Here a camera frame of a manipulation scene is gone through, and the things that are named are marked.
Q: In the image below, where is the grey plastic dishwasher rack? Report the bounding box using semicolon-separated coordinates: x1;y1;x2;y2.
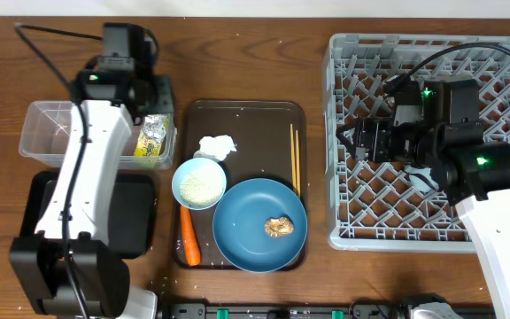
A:
322;34;510;253

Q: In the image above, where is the golden brown food scrap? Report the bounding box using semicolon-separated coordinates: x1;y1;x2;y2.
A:
264;217;295;237

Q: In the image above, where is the white tissue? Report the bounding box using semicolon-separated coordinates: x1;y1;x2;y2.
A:
193;135;237;162

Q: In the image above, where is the clear plastic waste bin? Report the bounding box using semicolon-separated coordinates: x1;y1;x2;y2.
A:
19;101;177;170

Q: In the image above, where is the orange carrot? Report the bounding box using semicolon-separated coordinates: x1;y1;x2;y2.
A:
180;206;201;267

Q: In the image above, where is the dark brown serving tray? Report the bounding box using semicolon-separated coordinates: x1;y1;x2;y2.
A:
178;100;308;271

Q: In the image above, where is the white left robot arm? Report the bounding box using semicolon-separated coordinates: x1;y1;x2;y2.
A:
9;23;160;318

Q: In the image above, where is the yellow silver snack wrapper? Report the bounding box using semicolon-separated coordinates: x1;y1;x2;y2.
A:
134;114;169;157

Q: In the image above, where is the black waste tray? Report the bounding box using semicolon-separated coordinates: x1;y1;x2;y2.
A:
19;170;156;260

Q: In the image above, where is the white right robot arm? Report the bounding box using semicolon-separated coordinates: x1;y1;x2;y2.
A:
336;78;510;318

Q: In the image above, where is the light blue plastic cup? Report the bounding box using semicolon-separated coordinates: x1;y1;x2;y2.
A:
404;166;438;193

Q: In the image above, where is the light blue rice bowl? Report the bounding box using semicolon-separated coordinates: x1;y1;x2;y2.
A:
171;158;227;210

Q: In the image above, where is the dark blue plate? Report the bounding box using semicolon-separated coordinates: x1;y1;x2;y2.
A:
212;178;308;273

